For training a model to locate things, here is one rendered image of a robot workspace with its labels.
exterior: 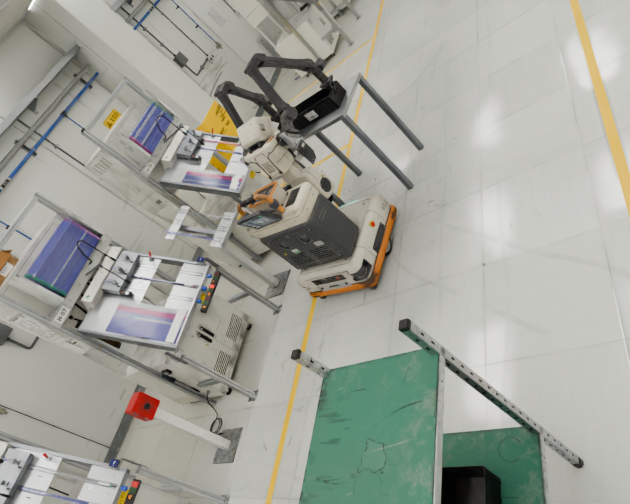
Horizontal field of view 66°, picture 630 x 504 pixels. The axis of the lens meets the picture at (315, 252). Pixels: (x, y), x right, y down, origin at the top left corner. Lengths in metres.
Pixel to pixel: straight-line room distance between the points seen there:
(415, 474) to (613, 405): 1.11
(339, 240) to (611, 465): 1.80
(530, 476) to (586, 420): 0.47
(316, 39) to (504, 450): 6.14
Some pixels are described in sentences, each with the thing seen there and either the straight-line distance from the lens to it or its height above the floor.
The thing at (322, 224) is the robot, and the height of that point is 0.59.
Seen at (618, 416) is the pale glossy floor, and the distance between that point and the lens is 2.20.
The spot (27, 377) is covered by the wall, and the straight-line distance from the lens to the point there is 5.04.
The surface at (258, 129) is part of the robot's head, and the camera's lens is 3.10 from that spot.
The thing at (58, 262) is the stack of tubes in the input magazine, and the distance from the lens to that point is 3.67.
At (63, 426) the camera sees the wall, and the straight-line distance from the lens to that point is 5.09.
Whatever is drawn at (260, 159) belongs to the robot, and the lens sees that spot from 3.17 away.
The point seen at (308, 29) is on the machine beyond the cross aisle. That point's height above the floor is 0.51.
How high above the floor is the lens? 1.97
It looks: 29 degrees down
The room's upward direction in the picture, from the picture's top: 51 degrees counter-clockwise
